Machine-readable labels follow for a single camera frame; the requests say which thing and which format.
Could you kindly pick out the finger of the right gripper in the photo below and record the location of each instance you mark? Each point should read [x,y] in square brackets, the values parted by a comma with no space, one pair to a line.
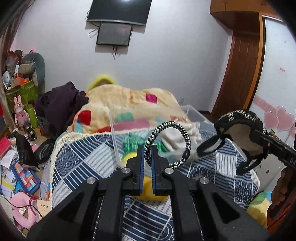
[263,136]

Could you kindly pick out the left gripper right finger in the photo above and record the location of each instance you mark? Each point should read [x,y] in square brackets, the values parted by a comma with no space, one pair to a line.
[200,210]

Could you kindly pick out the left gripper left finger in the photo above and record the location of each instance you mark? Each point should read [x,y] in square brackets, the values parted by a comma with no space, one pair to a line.
[94,210]

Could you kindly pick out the black bag with silver chain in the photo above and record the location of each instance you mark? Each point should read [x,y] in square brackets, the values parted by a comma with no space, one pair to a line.
[237,127]

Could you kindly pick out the white drawstring pouch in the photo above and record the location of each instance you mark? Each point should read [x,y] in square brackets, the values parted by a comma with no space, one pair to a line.
[175,143]

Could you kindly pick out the person's right hand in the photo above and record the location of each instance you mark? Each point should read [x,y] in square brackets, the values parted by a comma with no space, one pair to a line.
[278,194]

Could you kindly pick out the white door with pink hearts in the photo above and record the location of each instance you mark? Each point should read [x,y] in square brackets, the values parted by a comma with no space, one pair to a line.
[274,100]

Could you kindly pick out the blue white patterned bedspread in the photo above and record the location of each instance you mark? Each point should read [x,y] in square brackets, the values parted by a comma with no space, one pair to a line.
[78,157]

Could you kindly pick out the wooden wardrobe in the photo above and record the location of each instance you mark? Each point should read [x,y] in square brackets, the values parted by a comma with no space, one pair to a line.
[245,20]

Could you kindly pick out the pink plush toy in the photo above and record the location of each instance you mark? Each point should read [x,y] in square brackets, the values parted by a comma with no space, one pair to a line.
[23,211]

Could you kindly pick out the clear plastic storage box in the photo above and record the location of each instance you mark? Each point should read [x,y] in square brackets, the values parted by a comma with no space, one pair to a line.
[121,130]

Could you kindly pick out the colourful pencil case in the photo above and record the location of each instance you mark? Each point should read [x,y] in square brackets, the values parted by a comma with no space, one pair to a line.
[27,178]

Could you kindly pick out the beige patchwork fleece blanket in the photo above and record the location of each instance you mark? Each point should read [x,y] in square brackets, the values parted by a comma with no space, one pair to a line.
[147,107]

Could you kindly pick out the dark purple garment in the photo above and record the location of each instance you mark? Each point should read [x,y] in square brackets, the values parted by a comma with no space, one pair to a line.
[56,109]

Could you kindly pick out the green bottle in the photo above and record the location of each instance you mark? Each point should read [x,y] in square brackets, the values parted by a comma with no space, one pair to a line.
[32,116]

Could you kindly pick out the pink bunny toy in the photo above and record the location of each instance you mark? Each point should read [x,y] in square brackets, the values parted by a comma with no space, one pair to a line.
[21,116]

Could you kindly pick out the yellow plush pillow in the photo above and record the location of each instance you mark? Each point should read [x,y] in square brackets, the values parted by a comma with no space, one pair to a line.
[101,80]

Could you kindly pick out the green cardboard box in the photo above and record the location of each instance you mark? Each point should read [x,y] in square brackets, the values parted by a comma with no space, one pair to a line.
[28,93]

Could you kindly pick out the grey green plush dinosaur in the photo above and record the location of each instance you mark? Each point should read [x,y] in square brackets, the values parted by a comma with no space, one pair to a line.
[33,65]

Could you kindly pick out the large wall television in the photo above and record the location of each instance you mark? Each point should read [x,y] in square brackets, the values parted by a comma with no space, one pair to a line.
[118,11]

